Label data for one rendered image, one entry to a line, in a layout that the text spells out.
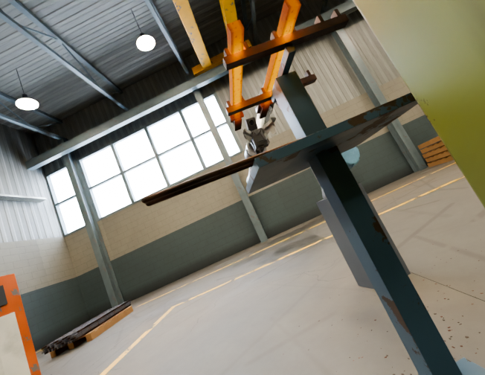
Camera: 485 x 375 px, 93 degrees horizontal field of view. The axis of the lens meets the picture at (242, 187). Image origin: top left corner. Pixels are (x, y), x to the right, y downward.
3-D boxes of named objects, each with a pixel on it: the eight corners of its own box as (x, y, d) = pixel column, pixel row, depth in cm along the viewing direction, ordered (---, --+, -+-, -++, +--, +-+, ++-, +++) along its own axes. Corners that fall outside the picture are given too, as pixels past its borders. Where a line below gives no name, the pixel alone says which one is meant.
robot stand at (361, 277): (358, 286, 150) (315, 202, 159) (381, 270, 156) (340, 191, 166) (384, 291, 129) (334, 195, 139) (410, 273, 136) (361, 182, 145)
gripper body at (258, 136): (271, 140, 103) (266, 150, 115) (262, 124, 105) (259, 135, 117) (255, 146, 102) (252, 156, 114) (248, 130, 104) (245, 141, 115)
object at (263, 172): (248, 194, 72) (245, 188, 72) (356, 146, 77) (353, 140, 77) (259, 167, 43) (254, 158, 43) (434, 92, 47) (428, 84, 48)
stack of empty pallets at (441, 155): (428, 167, 665) (414, 146, 676) (456, 155, 661) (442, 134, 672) (464, 156, 541) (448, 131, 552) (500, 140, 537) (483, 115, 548)
